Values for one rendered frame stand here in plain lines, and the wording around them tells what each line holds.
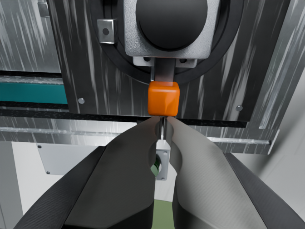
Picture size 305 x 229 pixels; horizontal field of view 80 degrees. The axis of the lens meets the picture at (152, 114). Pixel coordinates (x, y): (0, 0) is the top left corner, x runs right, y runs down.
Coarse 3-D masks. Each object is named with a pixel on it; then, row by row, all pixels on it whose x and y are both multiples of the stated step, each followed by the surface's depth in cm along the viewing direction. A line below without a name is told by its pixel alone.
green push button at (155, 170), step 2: (156, 162) 29; (154, 164) 28; (156, 164) 28; (158, 164) 29; (152, 166) 28; (154, 166) 28; (156, 166) 28; (158, 166) 29; (150, 168) 28; (152, 168) 28; (154, 168) 28; (156, 168) 28; (158, 168) 29; (152, 170) 29; (154, 170) 28; (156, 170) 28; (158, 170) 29; (152, 172) 29; (154, 172) 29; (156, 172) 29; (158, 172) 29; (154, 174) 29; (156, 174) 29
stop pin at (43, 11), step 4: (40, 4) 19; (44, 4) 19; (40, 8) 19; (44, 8) 19; (40, 12) 19; (44, 12) 19; (48, 12) 19; (40, 16) 19; (44, 16) 19; (48, 16) 19
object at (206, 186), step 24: (168, 120) 11; (192, 144) 9; (192, 168) 8; (216, 168) 8; (192, 192) 7; (216, 192) 7; (240, 192) 7; (192, 216) 6; (216, 216) 6; (240, 216) 6
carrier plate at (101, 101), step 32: (64, 0) 18; (256, 0) 18; (288, 0) 18; (64, 32) 20; (256, 32) 19; (64, 64) 21; (96, 64) 21; (224, 64) 21; (256, 64) 20; (96, 96) 23; (128, 96) 23; (192, 96) 23; (224, 96) 22; (256, 96) 22
